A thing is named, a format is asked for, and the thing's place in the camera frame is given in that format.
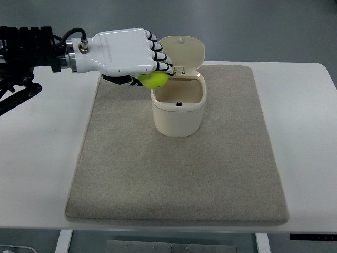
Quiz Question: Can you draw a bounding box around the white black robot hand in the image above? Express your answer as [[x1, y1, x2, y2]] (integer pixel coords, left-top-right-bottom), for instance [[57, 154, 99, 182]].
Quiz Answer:
[[67, 28, 174, 86]]

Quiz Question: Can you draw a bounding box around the yellow-green tennis ball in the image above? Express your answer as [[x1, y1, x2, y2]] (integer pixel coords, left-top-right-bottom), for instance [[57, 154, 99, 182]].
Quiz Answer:
[[138, 71, 169, 89]]

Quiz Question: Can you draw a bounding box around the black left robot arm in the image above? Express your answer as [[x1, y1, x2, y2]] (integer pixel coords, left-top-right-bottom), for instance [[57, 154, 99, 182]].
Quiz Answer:
[[1, 26, 174, 114]]

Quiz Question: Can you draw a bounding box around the cream bin with open lid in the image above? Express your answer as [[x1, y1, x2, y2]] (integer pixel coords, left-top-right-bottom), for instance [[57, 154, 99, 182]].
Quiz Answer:
[[151, 36, 207, 137]]

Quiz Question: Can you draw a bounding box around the grey felt mat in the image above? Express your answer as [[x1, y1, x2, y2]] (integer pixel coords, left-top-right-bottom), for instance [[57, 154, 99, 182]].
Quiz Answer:
[[65, 65, 289, 226]]

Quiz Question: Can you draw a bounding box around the metal plate under table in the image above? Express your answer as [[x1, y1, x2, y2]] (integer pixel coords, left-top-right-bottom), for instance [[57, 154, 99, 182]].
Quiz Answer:
[[105, 240, 237, 253]]

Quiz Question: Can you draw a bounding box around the white table leg left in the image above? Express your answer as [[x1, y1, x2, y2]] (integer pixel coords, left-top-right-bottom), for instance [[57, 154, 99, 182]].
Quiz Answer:
[[55, 230, 73, 253]]

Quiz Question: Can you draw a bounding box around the white table leg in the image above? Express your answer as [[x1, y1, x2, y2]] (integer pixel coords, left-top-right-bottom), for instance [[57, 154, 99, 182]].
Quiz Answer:
[[255, 233, 271, 253], [55, 230, 73, 253]]

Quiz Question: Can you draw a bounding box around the white table leg right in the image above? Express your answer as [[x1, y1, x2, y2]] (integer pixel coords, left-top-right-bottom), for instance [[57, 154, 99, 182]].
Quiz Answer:
[[255, 233, 271, 253]]

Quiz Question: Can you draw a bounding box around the black desk control panel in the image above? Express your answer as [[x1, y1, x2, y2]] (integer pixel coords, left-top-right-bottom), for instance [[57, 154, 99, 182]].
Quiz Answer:
[[289, 233, 337, 241]]

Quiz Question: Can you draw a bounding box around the white object on floor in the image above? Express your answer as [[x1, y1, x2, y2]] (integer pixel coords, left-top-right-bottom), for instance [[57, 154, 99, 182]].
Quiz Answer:
[[1, 245, 37, 253]]

